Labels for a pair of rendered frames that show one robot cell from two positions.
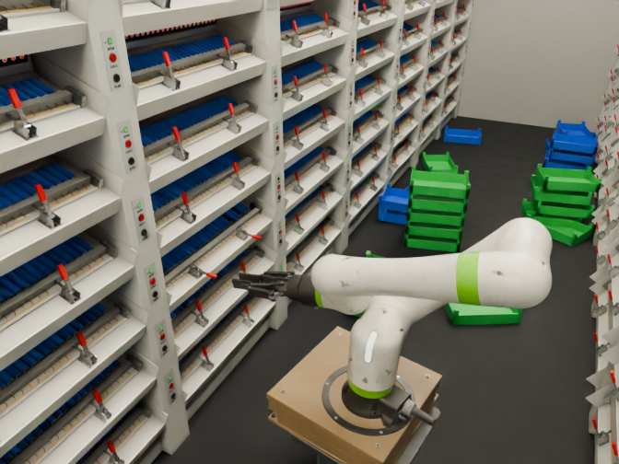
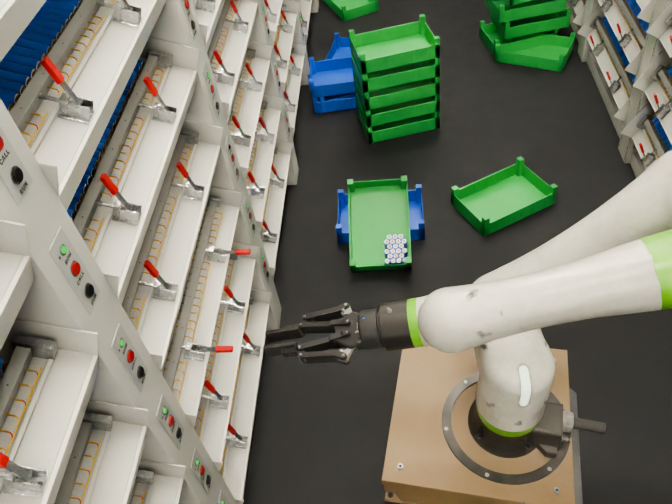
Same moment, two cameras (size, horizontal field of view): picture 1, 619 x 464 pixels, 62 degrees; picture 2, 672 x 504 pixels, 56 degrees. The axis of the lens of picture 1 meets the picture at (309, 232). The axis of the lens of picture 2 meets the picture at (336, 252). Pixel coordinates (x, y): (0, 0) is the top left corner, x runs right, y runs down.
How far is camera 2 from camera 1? 0.61 m
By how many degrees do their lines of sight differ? 22
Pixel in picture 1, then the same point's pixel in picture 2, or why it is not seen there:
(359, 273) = (505, 314)
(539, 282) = not seen: outside the picture
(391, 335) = (543, 361)
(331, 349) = (418, 372)
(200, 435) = not seen: outside the picture
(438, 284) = (634, 299)
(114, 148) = (62, 293)
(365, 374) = (519, 417)
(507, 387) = not seen: hidden behind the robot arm
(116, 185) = (84, 342)
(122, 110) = (44, 221)
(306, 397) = (433, 461)
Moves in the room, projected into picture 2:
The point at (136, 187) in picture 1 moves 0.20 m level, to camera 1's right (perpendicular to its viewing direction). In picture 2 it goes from (108, 320) to (244, 265)
